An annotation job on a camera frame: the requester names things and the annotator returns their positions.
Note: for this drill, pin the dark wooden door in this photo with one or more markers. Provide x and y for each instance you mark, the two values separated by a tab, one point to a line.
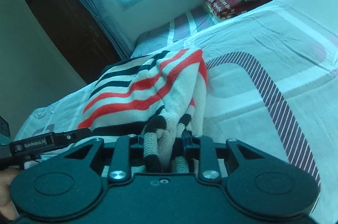
76	34

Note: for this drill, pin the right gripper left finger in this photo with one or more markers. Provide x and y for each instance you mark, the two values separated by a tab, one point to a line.
126	160

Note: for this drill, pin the striped white red black sweater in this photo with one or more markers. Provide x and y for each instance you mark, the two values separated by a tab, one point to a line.
157	96

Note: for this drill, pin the white patterned bed sheet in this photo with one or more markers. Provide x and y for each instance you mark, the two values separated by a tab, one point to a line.
272	83

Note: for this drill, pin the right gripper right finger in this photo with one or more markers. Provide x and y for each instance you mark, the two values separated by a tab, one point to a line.
202	149

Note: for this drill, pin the person left hand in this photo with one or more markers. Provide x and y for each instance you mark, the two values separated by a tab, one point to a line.
8	210

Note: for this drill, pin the red yellow patterned pillow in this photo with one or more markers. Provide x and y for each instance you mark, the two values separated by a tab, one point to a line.
227	9

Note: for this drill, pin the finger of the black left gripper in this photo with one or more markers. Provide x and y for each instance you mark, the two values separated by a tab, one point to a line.
74	136

